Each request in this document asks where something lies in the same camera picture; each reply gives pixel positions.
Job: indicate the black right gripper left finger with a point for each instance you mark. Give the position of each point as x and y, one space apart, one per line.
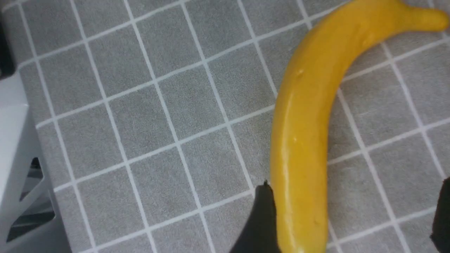
259 233

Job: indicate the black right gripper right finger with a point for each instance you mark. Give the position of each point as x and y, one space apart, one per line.
440 235

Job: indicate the yellow banana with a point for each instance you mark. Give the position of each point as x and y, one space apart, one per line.
299 136

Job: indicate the white metal frame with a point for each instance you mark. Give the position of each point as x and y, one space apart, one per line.
30 219

